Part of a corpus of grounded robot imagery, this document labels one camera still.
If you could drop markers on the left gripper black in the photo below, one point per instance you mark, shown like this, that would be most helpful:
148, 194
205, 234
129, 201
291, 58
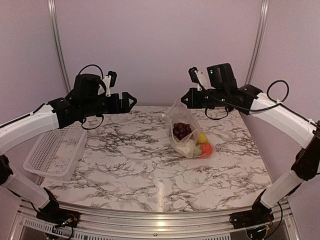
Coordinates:
116, 108

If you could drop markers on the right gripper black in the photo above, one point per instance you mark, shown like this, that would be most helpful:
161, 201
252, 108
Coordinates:
193, 103

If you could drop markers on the purple fake grape bunch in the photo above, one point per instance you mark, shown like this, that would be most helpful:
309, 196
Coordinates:
180, 130

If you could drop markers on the clear zip top bag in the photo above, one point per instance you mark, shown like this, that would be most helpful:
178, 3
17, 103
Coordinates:
180, 113

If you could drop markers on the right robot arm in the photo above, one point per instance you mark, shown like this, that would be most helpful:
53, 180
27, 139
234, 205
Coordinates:
252, 101

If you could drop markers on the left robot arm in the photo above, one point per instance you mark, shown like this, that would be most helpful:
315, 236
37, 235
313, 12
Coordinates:
89, 97

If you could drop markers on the white fake cauliflower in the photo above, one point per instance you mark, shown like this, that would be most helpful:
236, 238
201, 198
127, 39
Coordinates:
187, 148

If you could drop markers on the orange fake tomato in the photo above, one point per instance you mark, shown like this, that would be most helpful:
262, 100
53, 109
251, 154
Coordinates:
207, 148

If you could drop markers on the white perforated plastic basket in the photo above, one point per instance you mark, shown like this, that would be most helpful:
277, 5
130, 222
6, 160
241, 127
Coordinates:
56, 153

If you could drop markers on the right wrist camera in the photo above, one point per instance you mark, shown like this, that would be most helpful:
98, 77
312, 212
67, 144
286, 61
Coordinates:
197, 77

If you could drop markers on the right aluminium frame post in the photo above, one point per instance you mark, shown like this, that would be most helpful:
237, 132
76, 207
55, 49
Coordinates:
260, 33

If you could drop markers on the aluminium frame post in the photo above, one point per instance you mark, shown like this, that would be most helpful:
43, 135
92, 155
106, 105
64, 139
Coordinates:
260, 33
57, 42

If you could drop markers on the left aluminium frame post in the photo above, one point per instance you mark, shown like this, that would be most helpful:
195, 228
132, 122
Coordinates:
57, 42

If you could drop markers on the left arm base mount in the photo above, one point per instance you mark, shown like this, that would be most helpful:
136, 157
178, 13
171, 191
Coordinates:
60, 217

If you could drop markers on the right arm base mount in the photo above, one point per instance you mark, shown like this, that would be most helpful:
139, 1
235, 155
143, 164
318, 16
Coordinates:
250, 218

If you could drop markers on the front aluminium frame rail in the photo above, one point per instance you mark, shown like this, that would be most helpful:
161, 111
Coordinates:
106, 224

